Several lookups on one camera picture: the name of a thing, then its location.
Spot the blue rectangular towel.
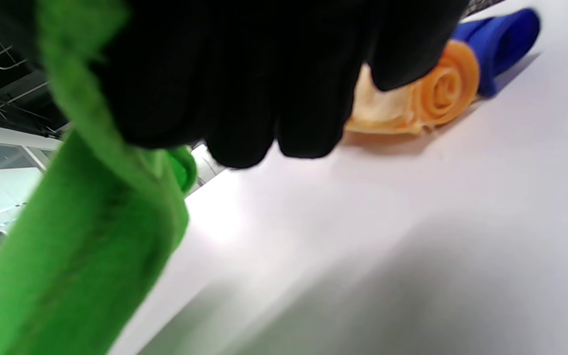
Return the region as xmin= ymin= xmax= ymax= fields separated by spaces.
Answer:
xmin=452 ymin=7 xmax=542 ymax=98

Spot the orange towel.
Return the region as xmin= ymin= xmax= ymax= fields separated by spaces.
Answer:
xmin=346 ymin=39 xmax=481 ymax=136

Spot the green towel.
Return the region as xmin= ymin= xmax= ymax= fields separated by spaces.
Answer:
xmin=0 ymin=0 xmax=198 ymax=355

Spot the person's right hand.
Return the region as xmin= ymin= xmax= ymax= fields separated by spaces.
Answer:
xmin=92 ymin=0 xmax=469 ymax=169

